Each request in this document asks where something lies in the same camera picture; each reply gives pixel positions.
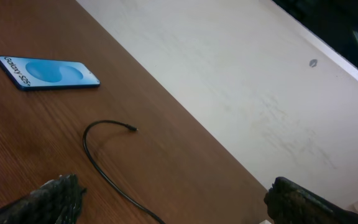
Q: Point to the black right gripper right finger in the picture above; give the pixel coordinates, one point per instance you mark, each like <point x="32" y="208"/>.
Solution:
<point x="290" y="203"/>

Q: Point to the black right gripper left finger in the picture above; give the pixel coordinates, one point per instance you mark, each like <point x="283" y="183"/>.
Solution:
<point x="58" y="201"/>

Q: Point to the blue Galaxy smartphone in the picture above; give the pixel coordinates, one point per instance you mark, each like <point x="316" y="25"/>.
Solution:
<point x="30" y="74"/>

